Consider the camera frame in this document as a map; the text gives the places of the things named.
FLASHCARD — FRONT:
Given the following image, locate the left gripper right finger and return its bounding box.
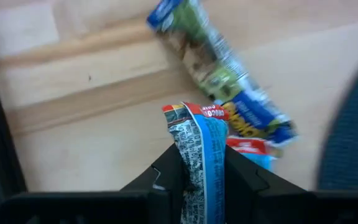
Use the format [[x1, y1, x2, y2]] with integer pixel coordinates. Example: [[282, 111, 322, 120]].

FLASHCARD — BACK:
[[224, 144, 309, 224]]

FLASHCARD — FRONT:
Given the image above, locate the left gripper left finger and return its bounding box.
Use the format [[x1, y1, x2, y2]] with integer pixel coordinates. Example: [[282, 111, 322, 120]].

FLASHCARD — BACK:
[[119, 142, 188, 224]]

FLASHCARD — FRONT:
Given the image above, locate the red blue granola bar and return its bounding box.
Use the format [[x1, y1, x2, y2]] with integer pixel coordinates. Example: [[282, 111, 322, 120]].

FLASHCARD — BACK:
[[162, 101, 229, 224], [225, 135, 284, 172]]

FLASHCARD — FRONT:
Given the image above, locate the green blue granola bar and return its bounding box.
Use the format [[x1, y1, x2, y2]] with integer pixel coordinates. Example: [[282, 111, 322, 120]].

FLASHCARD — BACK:
[[146, 0, 298, 147]]

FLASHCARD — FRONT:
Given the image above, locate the dark round divided tray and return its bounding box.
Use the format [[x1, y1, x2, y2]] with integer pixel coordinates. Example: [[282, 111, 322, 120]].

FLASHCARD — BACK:
[[315, 46, 358, 191]]

